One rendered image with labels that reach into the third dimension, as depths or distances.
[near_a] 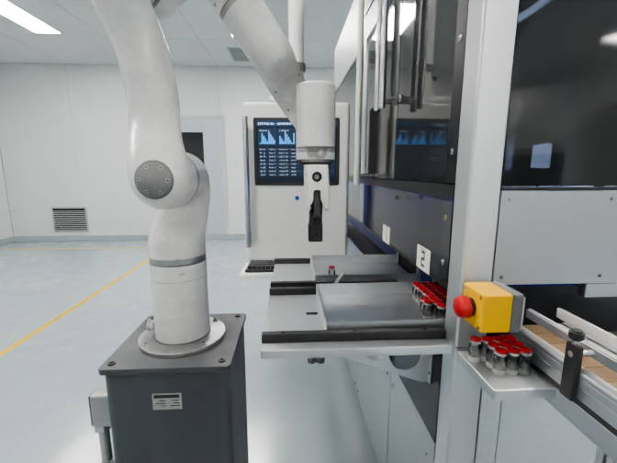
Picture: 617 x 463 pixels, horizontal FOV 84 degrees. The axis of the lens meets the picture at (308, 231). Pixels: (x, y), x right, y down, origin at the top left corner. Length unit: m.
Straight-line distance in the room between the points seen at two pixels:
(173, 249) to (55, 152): 6.66
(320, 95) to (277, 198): 0.98
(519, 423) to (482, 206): 0.49
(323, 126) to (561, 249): 0.53
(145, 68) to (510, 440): 1.08
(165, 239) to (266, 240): 0.98
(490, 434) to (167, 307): 0.75
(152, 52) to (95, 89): 6.31
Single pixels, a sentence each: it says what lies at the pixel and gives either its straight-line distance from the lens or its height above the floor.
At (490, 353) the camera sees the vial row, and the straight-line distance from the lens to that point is 0.75.
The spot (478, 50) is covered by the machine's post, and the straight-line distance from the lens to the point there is 0.75.
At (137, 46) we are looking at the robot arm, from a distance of 0.80.
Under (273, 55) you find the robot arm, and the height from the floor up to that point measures 1.46.
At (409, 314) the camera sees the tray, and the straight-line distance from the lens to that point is 0.93.
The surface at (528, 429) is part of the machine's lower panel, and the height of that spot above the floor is 0.68.
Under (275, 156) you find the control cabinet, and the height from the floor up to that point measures 1.30.
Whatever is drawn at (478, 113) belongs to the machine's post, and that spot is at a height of 1.34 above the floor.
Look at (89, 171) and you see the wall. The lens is 7.09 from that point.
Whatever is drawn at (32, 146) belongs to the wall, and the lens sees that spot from 7.57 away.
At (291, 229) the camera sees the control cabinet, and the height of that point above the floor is 0.96.
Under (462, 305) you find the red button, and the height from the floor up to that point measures 1.00.
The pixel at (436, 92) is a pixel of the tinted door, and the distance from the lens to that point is 0.92.
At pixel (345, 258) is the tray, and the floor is 0.90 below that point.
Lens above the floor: 1.24
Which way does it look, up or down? 10 degrees down
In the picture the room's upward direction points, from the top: straight up
